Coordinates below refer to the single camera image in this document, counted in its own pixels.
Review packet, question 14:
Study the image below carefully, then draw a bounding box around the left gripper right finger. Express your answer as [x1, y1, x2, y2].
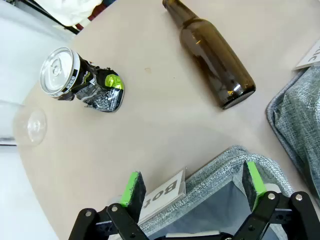
[241, 160, 320, 240]

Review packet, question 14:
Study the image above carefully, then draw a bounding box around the person's white zip jacket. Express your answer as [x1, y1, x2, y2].
[33, 0, 104, 28]

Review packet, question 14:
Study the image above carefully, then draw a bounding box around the white Plastic label sign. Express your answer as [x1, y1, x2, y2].
[292, 38, 320, 72]

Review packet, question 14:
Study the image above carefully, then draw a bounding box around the crushed black drink can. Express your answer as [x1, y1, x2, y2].
[39, 46, 126, 114]

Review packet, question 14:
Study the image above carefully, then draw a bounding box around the white Bottle label sign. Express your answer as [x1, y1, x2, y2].
[138, 169, 187, 223]

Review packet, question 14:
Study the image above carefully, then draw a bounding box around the grey fabric basket, Plastic sign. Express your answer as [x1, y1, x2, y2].
[265, 65, 320, 201]

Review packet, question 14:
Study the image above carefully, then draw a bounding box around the large clear plastic bottle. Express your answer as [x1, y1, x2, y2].
[0, 99, 48, 147]

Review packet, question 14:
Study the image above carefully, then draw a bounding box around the brown glass bottle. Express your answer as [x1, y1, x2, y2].
[161, 0, 257, 110]

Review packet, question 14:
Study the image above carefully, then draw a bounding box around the grey fabric basket, Bottle sign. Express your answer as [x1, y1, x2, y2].
[138, 145, 296, 240]

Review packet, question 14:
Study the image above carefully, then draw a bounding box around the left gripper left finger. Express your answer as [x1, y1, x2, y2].
[67, 170, 151, 240]

